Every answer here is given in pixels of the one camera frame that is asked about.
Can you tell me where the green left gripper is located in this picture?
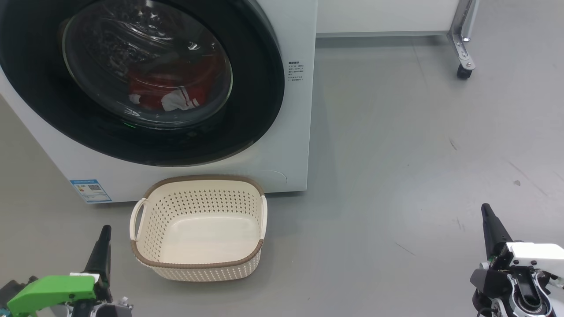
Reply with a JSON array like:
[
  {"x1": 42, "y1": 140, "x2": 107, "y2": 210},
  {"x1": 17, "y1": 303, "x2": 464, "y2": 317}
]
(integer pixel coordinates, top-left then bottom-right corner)
[{"x1": 7, "y1": 225, "x2": 133, "y2": 317}]

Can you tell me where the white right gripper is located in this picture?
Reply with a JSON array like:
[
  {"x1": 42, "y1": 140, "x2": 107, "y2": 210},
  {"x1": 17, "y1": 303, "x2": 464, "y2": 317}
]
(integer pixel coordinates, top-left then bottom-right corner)
[{"x1": 481, "y1": 203, "x2": 564, "y2": 288}]

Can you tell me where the black round glass washer door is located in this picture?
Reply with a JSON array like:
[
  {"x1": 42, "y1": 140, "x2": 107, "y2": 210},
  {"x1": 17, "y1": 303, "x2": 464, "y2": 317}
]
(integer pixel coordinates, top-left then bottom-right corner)
[{"x1": 0, "y1": 0, "x2": 286, "y2": 167}]

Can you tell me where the red and white jersey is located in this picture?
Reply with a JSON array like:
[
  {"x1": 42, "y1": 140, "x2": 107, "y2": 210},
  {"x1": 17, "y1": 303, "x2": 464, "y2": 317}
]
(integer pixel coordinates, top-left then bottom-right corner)
[{"x1": 127, "y1": 57, "x2": 227, "y2": 113}]

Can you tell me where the cream perforated laundry basket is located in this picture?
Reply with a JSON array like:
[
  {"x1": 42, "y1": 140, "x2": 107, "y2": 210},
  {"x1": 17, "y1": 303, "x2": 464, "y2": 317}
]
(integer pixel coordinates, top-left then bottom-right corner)
[{"x1": 130, "y1": 175, "x2": 268, "y2": 282}]

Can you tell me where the white front-load washing machine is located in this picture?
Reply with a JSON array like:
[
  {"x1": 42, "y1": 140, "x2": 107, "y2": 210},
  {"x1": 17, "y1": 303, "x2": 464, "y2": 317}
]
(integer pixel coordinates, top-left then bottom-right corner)
[{"x1": 0, "y1": 0, "x2": 318, "y2": 204}]

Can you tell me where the blue energy label sticker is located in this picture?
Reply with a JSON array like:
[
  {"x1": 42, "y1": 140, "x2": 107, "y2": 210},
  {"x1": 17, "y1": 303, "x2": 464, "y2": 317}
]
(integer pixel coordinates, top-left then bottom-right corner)
[{"x1": 70, "y1": 179, "x2": 112, "y2": 204}]

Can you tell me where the metal frame leg with caster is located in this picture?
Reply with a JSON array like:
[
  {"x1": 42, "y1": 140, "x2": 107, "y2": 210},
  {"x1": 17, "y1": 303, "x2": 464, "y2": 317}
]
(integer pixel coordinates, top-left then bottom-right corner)
[{"x1": 447, "y1": 0, "x2": 480, "y2": 80}]

